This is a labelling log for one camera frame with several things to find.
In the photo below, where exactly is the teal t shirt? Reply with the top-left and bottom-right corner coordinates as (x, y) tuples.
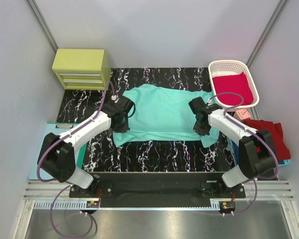
(113, 84), (219, 147)

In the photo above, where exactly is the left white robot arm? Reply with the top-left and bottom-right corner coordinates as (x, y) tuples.
(36, 96), (136, 197)

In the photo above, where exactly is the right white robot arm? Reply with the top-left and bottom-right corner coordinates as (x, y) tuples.
(188, 97), (279, 198)

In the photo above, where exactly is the pink paper card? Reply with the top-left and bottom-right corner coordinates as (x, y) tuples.
(234, 108), (251, 121)

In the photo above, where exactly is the magenta shirt in basket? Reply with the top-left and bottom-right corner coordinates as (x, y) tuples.
(213, 73), (254, 106)

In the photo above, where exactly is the white plastic laundry basket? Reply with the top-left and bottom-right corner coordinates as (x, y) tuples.
(208, 60), (259, 112)

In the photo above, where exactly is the yellow drawer cabinet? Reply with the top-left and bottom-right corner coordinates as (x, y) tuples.
(52, 48), (111, 90)

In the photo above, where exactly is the dark red folded shirt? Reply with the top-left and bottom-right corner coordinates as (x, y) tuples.
(243, 119), (291, 161)

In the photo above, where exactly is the green clipboard with paper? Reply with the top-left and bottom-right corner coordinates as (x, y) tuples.
(27, 122), (88, 181)

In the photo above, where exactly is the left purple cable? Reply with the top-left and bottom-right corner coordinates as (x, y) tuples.
(36, 81), (118, 239)

